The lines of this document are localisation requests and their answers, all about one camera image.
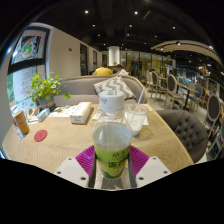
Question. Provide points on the clear plastic cup with straw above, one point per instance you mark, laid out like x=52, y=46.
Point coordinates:
x=136, y=121

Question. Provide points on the food poster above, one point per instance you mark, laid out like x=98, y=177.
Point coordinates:
x=28, y=46

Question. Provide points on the grey tufted armchair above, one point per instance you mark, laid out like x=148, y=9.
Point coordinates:
x=186, y=130

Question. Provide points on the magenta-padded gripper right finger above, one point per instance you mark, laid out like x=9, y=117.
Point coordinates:
x=151, y=170

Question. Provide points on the tan mug with white inside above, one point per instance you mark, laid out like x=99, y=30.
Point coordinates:
x=21, y=122

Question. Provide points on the white printed leaflet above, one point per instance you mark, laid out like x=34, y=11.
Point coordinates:
x=61, y=112

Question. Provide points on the flat round red coaster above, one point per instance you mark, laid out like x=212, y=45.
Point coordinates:
x=40, y=135

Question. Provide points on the large window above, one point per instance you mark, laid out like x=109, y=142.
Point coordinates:
x=23, y=83

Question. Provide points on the group of ceiling lights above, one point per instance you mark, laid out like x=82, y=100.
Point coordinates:
x=135, y=12

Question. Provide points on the group of dining chairs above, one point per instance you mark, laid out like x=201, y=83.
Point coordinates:
x=171, y=83

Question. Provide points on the white orange box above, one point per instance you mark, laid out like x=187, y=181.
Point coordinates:
x=80, y=115

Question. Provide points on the small blue white carton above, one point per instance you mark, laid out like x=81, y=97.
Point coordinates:
x=43, y=114

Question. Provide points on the clear bottle with green label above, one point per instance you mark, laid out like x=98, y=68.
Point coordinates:
x=111, y=140

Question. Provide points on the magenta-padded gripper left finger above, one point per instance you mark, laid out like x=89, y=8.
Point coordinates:
x=71, y=170

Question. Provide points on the green potted plant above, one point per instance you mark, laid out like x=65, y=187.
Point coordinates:
x=43, y=86

